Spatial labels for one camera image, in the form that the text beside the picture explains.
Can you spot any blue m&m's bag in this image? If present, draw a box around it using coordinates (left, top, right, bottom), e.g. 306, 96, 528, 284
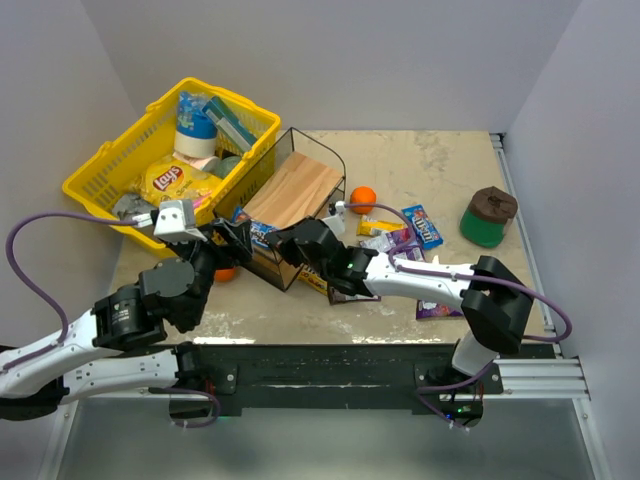
231, 206, 277, 249
401, 204, 443, 250

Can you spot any brown chocolate bag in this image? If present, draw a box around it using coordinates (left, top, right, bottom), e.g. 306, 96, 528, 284
328, 287, 381, 305

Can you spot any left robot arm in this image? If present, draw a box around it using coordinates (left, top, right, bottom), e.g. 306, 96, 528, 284
1, 211, 253, 423

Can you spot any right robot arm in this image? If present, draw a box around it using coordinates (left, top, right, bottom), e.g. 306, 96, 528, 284
265, 218, 533, 377

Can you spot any orange near shelf back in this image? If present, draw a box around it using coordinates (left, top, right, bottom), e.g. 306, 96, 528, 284
350, 186, 377, 215

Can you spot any purple Fox's candy bag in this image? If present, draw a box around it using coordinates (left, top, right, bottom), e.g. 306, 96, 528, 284
359, 228, 425, 262

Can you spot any orange near basket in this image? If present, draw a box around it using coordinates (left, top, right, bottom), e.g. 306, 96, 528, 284
214, 267, 236, 283

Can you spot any yellow M&M's bag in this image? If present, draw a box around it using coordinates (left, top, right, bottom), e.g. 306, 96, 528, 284
298, 266, 328, 296

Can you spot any pink package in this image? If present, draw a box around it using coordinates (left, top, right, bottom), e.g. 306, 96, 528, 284
193, 196, 211, 211

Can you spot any small yellow snack bar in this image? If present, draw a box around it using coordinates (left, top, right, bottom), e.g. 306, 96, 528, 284
356, 215, 405, 237

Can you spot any green round ball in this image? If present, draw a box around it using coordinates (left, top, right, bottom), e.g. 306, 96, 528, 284
215, 155, 242, 179

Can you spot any pink tissue roll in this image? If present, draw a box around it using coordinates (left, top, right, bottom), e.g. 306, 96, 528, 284
173, 151, 220, 174

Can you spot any yellow Lay's chips bag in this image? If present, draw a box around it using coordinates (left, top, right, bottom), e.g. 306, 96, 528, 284
129, 155, 222, 207

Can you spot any grey crumpled cloth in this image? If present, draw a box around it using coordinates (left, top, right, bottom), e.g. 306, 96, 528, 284
111, 193, 156, 221

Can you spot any teal box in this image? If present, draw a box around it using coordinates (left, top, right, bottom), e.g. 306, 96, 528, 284
202, 96, 257, 153

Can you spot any yellow plastic basket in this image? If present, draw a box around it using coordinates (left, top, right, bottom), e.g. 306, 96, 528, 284
62, 76, 282, 261

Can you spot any green cup brown lid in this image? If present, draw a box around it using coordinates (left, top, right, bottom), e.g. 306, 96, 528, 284
459, 186, 518, 248

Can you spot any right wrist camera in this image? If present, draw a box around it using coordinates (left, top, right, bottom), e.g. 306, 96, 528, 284
322, 201, 346, 236

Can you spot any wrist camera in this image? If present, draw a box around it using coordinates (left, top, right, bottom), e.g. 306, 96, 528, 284
154, 199, 207, 244
322, 201, 346, 236

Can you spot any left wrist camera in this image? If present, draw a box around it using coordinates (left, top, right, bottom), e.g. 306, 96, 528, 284
154, 199, 207, 244

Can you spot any wood and wire shelf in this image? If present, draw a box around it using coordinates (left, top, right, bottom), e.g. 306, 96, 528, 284
214, 127, 347, 293

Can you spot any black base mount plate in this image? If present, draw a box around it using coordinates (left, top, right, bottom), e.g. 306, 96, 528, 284
169, 344, 503, 424

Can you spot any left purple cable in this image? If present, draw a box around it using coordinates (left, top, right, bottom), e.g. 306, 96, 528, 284
0, 212, 151, 374

